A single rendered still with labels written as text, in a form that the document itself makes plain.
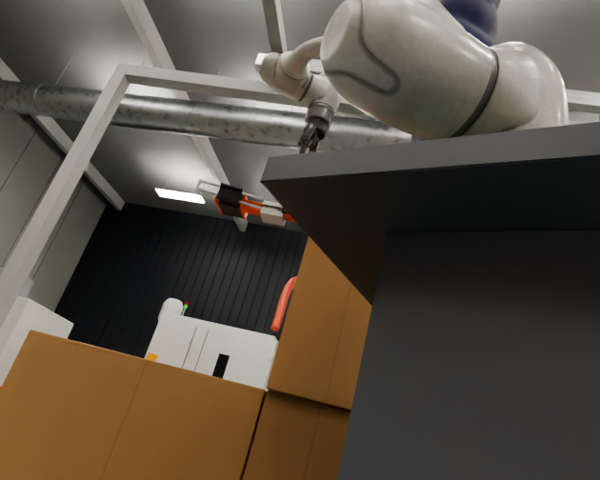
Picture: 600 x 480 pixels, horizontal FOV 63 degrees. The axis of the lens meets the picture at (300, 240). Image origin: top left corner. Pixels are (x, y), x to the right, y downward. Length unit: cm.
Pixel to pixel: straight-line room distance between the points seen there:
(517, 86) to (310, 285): 62
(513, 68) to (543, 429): 48
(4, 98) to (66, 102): 129
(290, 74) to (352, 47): 95
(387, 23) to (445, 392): 45
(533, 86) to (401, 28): 22
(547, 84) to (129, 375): 99
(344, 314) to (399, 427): 59
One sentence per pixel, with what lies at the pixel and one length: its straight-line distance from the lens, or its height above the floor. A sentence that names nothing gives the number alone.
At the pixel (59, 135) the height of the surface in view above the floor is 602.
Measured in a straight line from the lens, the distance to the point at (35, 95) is 991.
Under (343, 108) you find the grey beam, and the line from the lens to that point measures 416.
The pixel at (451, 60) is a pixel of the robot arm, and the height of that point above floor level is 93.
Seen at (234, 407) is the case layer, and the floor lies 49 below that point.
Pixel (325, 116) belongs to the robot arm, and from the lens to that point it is 163.
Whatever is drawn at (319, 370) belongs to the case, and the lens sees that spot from 108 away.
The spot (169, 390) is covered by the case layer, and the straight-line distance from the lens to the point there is 116.
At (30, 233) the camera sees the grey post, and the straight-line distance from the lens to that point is 419.
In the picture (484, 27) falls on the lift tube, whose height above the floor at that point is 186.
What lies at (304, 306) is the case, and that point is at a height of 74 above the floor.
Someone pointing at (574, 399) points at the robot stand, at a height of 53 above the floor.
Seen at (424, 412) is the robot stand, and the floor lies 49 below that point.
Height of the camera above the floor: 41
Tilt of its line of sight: 24 degrees up
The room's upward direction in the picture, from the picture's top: 16 degrees clockwise
